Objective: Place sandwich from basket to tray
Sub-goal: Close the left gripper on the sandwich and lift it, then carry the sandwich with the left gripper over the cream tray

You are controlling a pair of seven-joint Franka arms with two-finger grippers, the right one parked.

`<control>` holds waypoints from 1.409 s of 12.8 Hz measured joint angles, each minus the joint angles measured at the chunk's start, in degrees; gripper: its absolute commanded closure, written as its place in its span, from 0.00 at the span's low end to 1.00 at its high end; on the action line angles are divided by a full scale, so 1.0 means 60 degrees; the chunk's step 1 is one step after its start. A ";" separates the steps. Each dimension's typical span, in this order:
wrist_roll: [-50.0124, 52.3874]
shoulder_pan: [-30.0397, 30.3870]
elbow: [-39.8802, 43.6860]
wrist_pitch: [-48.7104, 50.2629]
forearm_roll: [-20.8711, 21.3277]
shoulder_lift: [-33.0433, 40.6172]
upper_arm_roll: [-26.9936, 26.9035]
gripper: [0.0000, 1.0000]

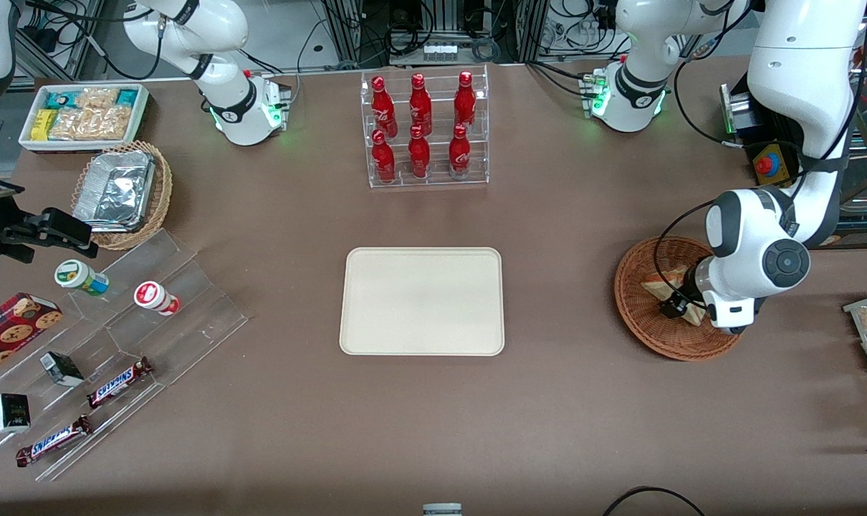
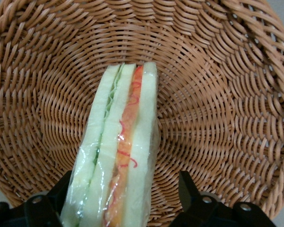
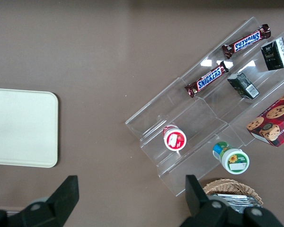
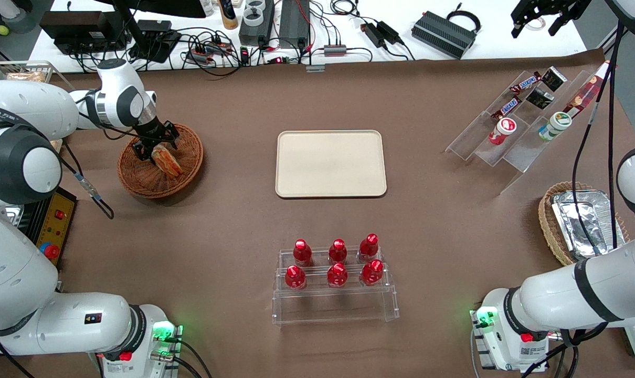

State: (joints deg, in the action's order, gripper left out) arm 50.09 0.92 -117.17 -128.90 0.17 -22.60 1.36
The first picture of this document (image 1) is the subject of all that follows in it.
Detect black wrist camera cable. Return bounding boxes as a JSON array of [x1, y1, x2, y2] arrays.
[[652, 199, 724, 309]]

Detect cream plastic serving tray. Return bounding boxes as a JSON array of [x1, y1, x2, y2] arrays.
[[339, 247, 506, 357]]

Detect black food warmer yellow panel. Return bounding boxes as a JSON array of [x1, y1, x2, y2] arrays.
[[719, 14, 867, 252]]

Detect red cola bottle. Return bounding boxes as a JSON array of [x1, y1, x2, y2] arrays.
[[371, 129, 397, 183], [454, 70, 477, 130], [448, 123, 471, 178], [371, 76, 396, 133], [408, 73, 433, 133], [407, 125, 431, 180]]

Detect white rectangular snack container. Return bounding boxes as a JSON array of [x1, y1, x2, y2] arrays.
[[18, 83, 150, 153]]

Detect white cup red label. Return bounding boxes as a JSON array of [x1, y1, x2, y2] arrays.
[[133, 281, 182, 317]]

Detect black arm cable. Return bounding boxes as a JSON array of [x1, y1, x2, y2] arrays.
[[21, 0, 191, 81]]

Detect clear bag of crackers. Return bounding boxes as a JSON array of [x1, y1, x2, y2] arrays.
[[100, 105, 135, 140], [75, 87, 119, 110], [49, 107, 105, 141]]

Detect white cup green label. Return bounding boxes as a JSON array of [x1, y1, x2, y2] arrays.
[[54, 259, 110, 297]]

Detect red plaid cookie box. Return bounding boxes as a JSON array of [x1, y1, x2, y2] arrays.
[[0, 292, 64, 383]]

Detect small black white box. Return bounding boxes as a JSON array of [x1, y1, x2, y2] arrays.
[[0, 392, 32, 435]]

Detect clear acrylic stepped stand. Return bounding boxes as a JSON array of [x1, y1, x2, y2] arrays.
[[0, 228, 250, 482]]

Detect aluminium foil container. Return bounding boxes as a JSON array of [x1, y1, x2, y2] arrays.
[[72, 149, 157, 234]]

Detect oval light wicker basket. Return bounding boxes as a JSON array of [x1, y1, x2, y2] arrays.
[[71, 140, 173, 252]]

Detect black cable loop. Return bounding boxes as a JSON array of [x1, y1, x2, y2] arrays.
[[602, 486, 706, 516]]

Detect clear acrylic bottle rack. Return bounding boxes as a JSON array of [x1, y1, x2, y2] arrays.
[[360, 64, 490, 189]]

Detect brown Snickers bar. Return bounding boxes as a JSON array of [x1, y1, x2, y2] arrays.
[[15, 414, 93, 468], [86, 356, 154, 410]]

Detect aluminium frame rack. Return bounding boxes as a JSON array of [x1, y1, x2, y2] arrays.
[[319, 0, 549, 69]]

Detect triangle sandwich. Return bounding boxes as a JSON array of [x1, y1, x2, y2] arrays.
[[640, 265, 708, 327]]

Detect round brown wicker basket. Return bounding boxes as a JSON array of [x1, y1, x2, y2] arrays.
[[614, 236, 747, 361]]

